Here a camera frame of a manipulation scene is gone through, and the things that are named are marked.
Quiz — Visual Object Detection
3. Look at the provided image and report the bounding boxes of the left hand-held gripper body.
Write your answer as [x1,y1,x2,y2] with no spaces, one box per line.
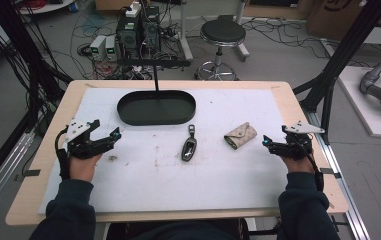
[55,119,113,160]

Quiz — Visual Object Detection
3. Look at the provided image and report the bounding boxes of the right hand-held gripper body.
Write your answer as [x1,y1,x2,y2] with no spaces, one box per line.
[277,120,326,162]

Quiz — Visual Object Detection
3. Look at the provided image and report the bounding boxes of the person's left hand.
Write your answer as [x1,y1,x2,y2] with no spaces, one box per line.
[69,152,104,183]

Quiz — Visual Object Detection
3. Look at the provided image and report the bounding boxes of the person's right hand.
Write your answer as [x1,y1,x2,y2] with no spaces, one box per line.
[279,153,316,175]

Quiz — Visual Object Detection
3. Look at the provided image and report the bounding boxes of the wooden table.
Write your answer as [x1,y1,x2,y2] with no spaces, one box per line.
[5,79,350,227]

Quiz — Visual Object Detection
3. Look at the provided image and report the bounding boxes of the beige quilted key pouch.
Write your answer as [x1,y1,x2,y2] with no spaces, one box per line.
[223,121,259,151]

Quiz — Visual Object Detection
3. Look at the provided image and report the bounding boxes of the black table clamp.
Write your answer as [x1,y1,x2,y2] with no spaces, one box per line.
[319,167,343,180]
[13,168,42,183]

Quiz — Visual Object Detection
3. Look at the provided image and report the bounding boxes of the black oval tray with stand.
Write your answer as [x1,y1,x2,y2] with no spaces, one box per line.
[115,58,198,127]

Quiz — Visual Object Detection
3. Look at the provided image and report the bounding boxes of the white table mat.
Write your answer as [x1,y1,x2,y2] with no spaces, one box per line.
[37,87,290,215]

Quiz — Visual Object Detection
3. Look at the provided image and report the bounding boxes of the white floor board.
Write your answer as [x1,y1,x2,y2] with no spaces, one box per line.
[337,65,381,140]

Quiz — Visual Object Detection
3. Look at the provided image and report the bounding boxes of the grey power supply unit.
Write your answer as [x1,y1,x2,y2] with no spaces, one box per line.
[105,34,118,62]
[89,34,108,62]

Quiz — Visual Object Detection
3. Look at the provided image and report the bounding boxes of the car key in dark case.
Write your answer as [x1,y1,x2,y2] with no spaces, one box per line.
[180,124,198,163]

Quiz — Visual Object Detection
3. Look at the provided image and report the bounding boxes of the black computer tower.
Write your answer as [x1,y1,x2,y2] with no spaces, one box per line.
[141,5,162,57]
[115,12,144,60]

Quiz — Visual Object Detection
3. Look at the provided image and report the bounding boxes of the black round stool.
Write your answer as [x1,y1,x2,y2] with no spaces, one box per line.
[195,18,248,82]

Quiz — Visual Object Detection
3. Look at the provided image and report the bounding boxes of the white power strip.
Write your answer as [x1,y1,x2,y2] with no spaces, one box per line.
[125,1,143,19]

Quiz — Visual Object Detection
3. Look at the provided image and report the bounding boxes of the cardboard box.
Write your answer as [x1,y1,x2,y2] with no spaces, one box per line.
[305,0,368,42]

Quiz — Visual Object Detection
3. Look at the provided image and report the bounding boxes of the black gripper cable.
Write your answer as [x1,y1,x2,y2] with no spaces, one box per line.
[54,125,71,182]

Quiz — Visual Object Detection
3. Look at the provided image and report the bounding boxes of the aluminium rail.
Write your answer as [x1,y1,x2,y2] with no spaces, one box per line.
[305,110,373,240]
[0,130,36,222]

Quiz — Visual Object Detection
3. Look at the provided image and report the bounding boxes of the black metal frame post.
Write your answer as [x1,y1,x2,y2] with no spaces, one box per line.
[292,0,381,145]

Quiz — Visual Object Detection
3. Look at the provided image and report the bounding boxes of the black cable bundle on post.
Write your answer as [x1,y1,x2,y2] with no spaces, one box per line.
[0,0,75,138]

